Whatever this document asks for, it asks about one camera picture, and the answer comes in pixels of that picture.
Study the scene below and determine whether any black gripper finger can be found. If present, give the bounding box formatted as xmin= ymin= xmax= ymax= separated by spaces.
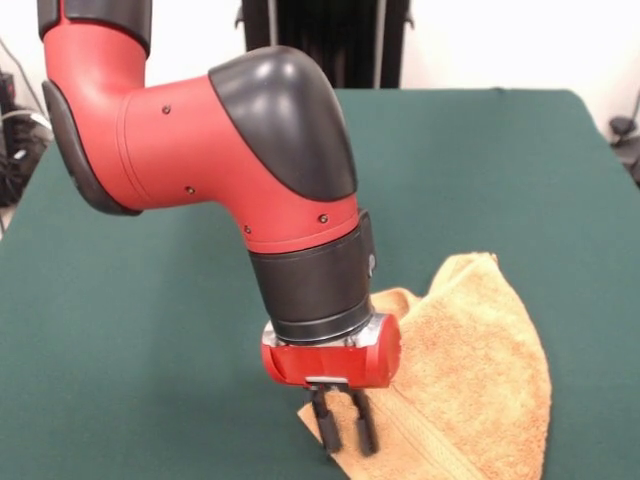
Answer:
xmin=307 ymin=384 xmax=344 ymax=454
xmin=347 ymin=389 xmax=380 ymax=457

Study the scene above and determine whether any dark green table cloth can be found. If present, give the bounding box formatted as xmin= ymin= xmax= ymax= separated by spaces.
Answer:
xmin=0 ymin=88 xmax=640 ymax=480

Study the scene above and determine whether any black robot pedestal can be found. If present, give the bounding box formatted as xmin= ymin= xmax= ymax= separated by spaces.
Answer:
xmin=241 ymin=0 xmax=416 ymax=91

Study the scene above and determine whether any black equipment base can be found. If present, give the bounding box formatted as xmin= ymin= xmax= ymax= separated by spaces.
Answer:
xmin=619 ymin=144 xmax=640 ymax=190

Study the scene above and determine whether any orange terry towel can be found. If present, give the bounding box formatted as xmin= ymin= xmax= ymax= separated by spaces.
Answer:
xmin=297 ymin=252 xmax=554 ymax=480

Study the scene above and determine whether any black cable bundle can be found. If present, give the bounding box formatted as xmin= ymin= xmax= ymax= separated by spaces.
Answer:
xmin=0 ymin=99 xmax=57 ymax=209

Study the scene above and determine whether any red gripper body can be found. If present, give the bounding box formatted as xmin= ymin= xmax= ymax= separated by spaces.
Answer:
xmin=259 ymin=312 xmax=403 ymax=392

